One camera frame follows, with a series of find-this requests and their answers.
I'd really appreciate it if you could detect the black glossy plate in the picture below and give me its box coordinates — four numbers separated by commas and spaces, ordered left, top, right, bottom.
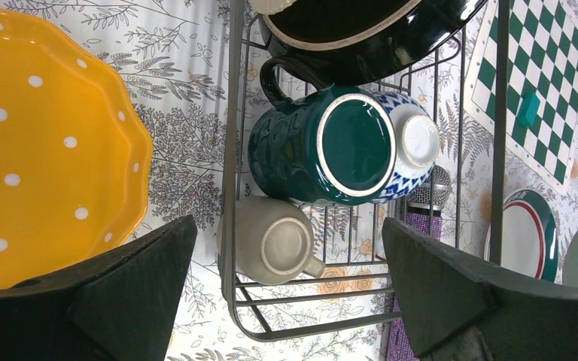
260, 0, 485, 86

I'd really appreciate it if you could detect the dark green mug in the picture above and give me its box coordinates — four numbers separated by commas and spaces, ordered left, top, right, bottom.
247, 56, 397, 206

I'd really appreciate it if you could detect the blue white patterned bowl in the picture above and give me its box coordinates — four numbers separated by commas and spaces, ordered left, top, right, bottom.
372, 91, 440, 204

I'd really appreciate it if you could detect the teal block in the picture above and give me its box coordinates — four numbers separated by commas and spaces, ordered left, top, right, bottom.
516, 92, 540, 128

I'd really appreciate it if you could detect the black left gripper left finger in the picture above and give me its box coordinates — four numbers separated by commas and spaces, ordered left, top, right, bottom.
0, 215, 197, 360

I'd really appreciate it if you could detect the small beige cup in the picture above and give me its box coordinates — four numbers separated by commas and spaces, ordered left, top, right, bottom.
234, 196, 325, 285

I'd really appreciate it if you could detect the floral table mat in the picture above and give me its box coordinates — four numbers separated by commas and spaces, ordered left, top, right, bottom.
0, 0, 578, 361

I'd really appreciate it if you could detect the green white chessboard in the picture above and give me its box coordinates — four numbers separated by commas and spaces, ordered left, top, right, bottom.
463, 0, 578, 196

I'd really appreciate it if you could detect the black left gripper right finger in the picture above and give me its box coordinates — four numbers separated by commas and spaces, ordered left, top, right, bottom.
382, 218, 578, 360

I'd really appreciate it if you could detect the yellow polka dot plate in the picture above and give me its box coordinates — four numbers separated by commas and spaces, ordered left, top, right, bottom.
0, 8, 153, 289

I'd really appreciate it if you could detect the white plate green red rim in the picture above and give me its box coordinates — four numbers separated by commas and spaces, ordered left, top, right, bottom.
500, 189, 559, 282

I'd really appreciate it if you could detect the grey wire dish rack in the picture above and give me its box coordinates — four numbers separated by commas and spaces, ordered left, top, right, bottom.
218, 0, 511, 343

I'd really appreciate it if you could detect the purple glitter microphone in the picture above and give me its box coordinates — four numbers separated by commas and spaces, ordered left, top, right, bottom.
386, 165, 452, 360

